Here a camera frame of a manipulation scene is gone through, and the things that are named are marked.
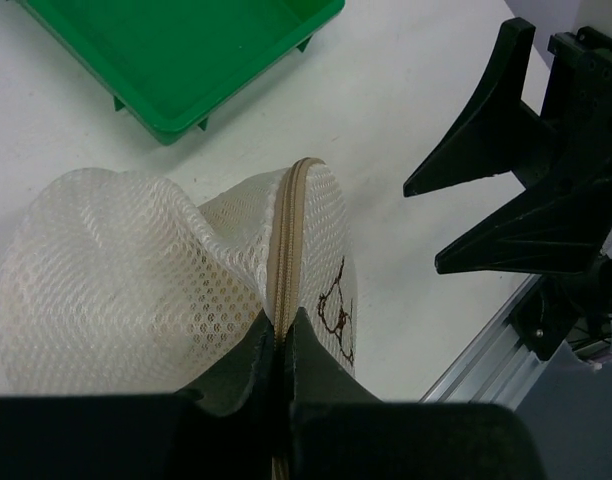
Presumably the green plastic tray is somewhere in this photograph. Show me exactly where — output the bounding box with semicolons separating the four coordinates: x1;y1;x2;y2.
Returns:
21;0;345;145

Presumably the aluminium mounting rail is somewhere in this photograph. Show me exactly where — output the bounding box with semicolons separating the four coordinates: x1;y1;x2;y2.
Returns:
422;276;612;408

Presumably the white mesh laundry bag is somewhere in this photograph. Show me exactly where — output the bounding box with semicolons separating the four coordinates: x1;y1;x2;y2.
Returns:
0;156;362;396

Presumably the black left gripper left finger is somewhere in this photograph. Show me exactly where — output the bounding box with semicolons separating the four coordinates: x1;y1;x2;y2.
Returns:
173;314;274;479

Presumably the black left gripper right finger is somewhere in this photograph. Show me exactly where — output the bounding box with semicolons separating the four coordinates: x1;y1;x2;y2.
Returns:
278;308;380;479

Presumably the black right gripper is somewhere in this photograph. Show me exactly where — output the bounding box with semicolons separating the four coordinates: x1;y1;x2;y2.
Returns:
403;17;612;315

